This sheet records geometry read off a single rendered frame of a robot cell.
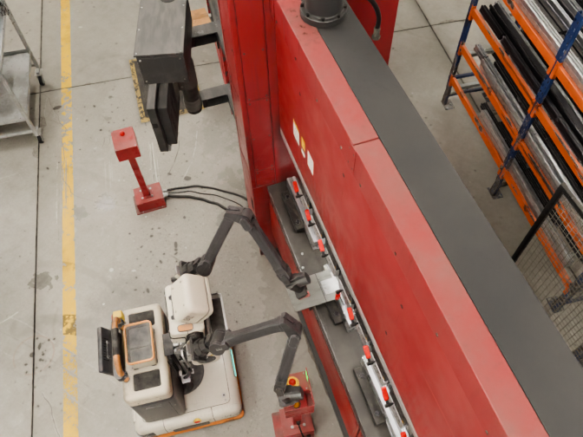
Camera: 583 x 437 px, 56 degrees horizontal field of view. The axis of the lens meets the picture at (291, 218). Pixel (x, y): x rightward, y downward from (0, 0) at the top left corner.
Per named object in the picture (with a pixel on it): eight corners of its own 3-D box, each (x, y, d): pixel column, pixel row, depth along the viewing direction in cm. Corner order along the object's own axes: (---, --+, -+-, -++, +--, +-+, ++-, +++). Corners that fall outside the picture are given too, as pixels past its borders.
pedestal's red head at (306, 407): (278, 382, 307) (277, 373, 292) (306, 376, 309) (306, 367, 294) (285, 418, 297) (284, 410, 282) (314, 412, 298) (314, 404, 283)
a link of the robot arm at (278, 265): (240, 210, 269) (236, 221, 260) (251, 205, 267) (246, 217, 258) (284, 273, 287) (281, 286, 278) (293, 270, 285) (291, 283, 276)
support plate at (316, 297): (284, 283, 304) (284, 283, 303) (328, 270, 308) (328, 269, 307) (295, 312, 295) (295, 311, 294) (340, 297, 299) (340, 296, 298)
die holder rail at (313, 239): (286, 186, 354) (286, 178, 346) (295, 184, 355) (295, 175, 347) (313, 250, 329) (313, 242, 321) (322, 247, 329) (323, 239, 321)
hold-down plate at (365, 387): (352, 370, 289) (353, 368, 286) (362, 367, 290) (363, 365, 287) (376, 427, 273) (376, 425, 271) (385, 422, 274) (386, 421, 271)
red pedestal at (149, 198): (133, 197, 460) (102, 130, 390) (161, 188, 464) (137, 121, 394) (137, 215, 449) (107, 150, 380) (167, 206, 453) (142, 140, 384)
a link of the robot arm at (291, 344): (291, 319, 254) (289, 335, 245) (304, 322, 254) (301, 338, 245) (274, 379, 278) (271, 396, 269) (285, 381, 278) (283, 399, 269)
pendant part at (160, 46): (173, 104, 365) (140, -9, 294) (209, 102, 365) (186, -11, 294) (168, 164, 337) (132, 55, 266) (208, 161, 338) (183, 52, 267)
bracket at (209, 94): (199, 98, 362) (198, 90, 356) (235, 88, 366) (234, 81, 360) (215, 141, 342) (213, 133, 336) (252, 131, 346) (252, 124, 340)
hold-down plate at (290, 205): (281, 195, 351) (280, 192, 348) (289, 192, 352) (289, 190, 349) (296, 232, 335) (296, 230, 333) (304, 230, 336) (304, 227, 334)
